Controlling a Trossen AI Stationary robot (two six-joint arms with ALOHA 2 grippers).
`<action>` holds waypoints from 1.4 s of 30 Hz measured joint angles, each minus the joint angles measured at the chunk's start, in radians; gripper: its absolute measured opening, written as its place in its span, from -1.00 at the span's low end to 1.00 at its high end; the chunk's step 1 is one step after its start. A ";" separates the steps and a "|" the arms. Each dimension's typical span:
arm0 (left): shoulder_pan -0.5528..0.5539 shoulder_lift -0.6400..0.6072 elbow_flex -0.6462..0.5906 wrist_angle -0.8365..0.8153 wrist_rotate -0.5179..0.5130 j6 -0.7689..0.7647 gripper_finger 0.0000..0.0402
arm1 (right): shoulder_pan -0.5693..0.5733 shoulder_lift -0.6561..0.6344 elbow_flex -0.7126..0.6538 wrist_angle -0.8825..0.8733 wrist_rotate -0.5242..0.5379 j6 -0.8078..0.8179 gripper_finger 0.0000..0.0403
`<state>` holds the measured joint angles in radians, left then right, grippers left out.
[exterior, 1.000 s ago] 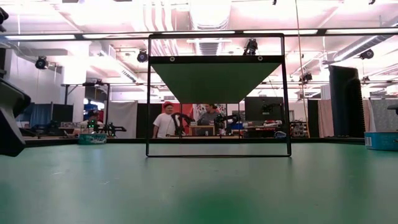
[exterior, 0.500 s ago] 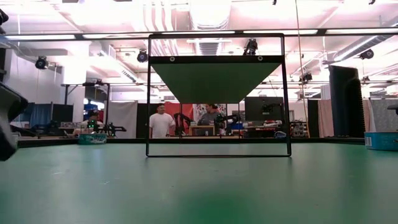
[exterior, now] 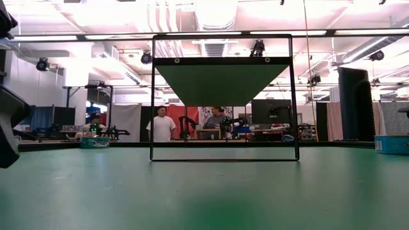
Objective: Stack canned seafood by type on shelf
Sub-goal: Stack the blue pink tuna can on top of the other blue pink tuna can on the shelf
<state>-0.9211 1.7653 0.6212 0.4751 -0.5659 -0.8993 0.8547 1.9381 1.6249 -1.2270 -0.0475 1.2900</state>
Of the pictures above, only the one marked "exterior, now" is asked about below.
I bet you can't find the patterned banner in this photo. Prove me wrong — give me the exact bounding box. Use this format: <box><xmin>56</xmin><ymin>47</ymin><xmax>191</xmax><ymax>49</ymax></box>
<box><xmin>198</xmin><ymin>105</ymin><xmax>233</xmax><ymax>128</ymax></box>

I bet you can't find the black partition panel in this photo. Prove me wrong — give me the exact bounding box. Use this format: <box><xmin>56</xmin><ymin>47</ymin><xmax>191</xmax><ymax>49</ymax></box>
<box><xmin>140</xmin><ymin>105</ymin><xmax>154</xmax><ymax>142</ymax></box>

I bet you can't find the person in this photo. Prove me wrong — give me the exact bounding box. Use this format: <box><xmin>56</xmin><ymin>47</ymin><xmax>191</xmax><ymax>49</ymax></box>
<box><xmin>203</xmin><ymin>107</ymin><xmax>230</xmax><ymax>141</ymax></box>
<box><xmin>146</xmin><ymin>105</ymin><xmax>177</xmax><ymax>142</ymax></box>
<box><xmin>75</xmin><ymin>112</ymin><xmax>108</xmax><ymax>140</ymax></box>

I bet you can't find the wooden stand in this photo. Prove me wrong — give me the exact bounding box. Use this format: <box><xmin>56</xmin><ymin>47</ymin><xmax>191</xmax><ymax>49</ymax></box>
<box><xmin>194</xmin><ymin>128</ymin><xmax>221</xmax><ymax>141</ymax></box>

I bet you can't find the wooden shelf black frame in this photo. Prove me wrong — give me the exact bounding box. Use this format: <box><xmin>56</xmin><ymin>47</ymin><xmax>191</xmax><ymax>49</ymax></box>
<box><xmin>150</xmin><ymin>34</ymin><xmax>300</xmax><ymax>162</ymax></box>

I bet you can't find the black cabinet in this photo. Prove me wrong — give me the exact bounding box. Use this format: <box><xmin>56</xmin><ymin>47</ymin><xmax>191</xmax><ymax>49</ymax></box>
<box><xmin>316</xmin><ymin>102</ymin><xmax>329</xmax><ymax>141</ymax></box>

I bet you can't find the blue curtain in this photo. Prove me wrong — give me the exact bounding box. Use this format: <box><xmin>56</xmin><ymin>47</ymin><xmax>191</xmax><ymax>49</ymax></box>
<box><xmin>22</xmin><ymin>105</ymin><xmax>55</xmax><ymax>132</ymax></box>

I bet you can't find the teal-label can silver lid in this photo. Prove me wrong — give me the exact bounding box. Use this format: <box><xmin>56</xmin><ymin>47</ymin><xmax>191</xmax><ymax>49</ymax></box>
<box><xmin>373</xmin><ymin>134</ymin><xmax>409</xmax><ymax>156</ymax></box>
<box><xmin>79</xmin><ymin>136</ymin><xmax>111</xmax><ymax>150</ymax></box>

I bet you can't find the white sheet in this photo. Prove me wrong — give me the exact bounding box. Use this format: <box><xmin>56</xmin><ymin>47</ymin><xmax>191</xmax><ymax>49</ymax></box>
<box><xmin>110</xmin><ymin>103</ymin><xmax>143</xmax><ymax>143</ymax></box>

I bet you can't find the black aluminium rig frame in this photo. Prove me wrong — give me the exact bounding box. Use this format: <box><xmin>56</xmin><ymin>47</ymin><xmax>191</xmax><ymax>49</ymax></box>
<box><xmin>17</xmin><ymin>141</ymin><xmax>375</xmax><ymax>153</ymax></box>

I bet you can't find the grey patterned partition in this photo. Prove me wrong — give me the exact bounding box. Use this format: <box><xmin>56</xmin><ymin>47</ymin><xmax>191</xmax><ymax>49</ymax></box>
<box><xmin>379</xmin><ymin>101</ymin><xmax>409</xmax><ymax>137</ymax></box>

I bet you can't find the red cloth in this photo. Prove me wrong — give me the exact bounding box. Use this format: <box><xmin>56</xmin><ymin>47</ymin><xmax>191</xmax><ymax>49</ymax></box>
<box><xmin>166</xmin><ymin>104</ymin><xmax>199</xmax><ymax>140</ymax></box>

